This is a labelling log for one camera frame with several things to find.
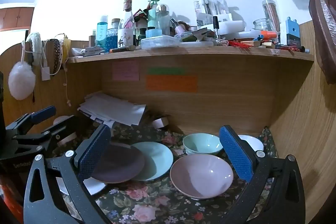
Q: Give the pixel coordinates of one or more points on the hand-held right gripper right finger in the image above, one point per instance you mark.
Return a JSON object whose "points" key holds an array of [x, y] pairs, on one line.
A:
{"points": [[236, 154]]}

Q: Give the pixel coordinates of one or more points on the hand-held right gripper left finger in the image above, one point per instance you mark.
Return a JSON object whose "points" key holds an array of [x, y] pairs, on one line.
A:
{"points": [[94, 153]]}

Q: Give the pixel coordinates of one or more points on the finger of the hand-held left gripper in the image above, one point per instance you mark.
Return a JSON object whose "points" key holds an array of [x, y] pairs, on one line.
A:
{"points": [[56, 129], [43, 113]]}

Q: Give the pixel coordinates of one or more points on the white spotted bowl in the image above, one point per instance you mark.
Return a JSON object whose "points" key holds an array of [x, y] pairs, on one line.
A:
{"points": [[252, 142]]}

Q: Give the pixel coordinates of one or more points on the dark purple plate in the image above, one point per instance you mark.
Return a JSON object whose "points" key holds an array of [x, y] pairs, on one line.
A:
{"points": [[120, 163]]}

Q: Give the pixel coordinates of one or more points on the white plate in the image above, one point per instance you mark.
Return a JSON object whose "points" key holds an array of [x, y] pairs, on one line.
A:
{"points": [[93, 186]]}

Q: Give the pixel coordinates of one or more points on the mint green bowl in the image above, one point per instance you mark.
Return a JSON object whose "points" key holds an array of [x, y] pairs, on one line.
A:
{"points": [[202, 144]]}

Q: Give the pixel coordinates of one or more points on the pink bowl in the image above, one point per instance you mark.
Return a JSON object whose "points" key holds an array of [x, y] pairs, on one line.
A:
{"points": [[199, 176]]}

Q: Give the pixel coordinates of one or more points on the mint green plate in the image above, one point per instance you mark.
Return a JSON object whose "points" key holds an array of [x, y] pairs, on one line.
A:
{"points": [[157, 161]]}

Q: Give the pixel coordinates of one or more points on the person's left forearm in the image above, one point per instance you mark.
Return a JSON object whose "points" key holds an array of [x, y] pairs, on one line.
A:
{"points": [[9, 197]]}

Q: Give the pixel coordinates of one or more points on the pale pink mug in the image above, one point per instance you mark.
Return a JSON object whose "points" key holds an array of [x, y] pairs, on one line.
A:
{"points": [[61, 119]]}

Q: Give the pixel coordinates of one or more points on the white fluffy earmuffs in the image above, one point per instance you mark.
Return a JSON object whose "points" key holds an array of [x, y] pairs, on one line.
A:
{"points": [[22, 81]]}

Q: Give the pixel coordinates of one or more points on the stack of white papers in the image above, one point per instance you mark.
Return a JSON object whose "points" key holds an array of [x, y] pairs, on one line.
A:
{"points": [[113, 108]]}

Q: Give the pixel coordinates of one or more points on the brown patterned headband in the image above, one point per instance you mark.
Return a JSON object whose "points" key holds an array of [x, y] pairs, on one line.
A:
{"points": [[56, 50]]}

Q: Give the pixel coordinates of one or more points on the tape roll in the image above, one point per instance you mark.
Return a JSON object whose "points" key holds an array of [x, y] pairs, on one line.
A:
{"points": [[160, 123]]}

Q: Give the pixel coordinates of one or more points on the yellow plush item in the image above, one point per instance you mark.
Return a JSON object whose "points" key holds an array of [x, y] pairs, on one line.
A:
{"points": [[67, 43]]}

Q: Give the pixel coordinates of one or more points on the white printed tube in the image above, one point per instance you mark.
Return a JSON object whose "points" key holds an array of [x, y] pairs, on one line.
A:
{"points": [[90, 50]]}

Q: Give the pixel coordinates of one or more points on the dark floral tablecloth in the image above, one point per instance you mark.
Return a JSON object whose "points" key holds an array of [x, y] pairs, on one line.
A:
{"points": [[157, 205]]}

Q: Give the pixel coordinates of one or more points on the pink sticky note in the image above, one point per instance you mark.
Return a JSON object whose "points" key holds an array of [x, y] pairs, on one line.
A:
{"points": [[126, 70]]}

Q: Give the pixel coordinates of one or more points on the small brown bottle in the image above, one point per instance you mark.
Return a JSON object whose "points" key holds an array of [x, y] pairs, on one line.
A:
{"points": [[92, 39]]}

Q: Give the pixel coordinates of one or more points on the orange sticky note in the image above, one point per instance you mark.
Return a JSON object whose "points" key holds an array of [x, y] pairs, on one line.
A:
{"points": [[170, 83]]}

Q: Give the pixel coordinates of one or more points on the blue liquid bottle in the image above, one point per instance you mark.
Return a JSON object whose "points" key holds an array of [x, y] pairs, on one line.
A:
{"points": [[101, 32]]}

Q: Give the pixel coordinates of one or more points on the jar with blue crochet cover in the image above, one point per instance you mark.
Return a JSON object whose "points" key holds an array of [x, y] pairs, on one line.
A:
{"points": [[112, 39]]}

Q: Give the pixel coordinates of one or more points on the wooden cabinet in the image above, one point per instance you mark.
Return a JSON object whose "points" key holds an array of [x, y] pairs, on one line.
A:
{"points": [[15, 15]]}

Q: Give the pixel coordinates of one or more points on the brown marker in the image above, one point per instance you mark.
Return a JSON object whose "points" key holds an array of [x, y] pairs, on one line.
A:
{"points": [[123, 49]]}

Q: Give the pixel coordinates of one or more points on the green sticky note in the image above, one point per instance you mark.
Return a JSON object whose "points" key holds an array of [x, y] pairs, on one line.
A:
{"points": [[165, 70]]}

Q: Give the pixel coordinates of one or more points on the glass bottle with illustrated label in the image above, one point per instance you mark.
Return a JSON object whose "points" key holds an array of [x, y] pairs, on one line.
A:
{"points": [[126, 37]]}

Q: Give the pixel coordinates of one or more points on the white box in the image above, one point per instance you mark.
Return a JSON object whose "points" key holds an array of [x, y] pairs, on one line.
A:
{"points": [[232, 27]]}

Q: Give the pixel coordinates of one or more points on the clear plastic box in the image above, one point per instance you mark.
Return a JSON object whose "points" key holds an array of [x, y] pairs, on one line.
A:
{"points": [[160, 42]]}

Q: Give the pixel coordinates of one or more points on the glass jar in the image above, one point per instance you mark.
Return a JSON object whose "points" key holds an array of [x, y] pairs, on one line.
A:
{"points": [[262, 25]]}

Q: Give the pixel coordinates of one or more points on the light blue jar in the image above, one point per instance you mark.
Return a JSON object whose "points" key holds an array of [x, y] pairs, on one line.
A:
{"points": [[153, 33]]}

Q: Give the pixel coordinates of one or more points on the blue pencil sharpener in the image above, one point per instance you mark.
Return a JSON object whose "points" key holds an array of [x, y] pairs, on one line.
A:
{"points": [[291, 29]]}

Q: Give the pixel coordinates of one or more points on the pink nail polish bottle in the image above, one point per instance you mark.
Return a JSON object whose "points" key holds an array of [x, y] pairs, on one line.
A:
{"points": [[179, 29]]}

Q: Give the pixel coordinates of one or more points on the clear tube of sticks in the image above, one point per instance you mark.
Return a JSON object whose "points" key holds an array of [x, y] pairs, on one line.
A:
{"points": [[270, 12]]}

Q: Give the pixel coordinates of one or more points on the green pump bottle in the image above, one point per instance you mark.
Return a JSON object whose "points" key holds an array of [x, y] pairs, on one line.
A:
{"points": [[152, 16]]}

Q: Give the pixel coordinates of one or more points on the clear bottle with silver cap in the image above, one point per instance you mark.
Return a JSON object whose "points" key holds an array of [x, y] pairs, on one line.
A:
{"points": [[162, 20]]}

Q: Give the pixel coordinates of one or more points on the toothbrush blister pack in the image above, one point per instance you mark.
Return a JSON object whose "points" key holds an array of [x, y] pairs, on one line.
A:
{"points": [[207, 6]]}

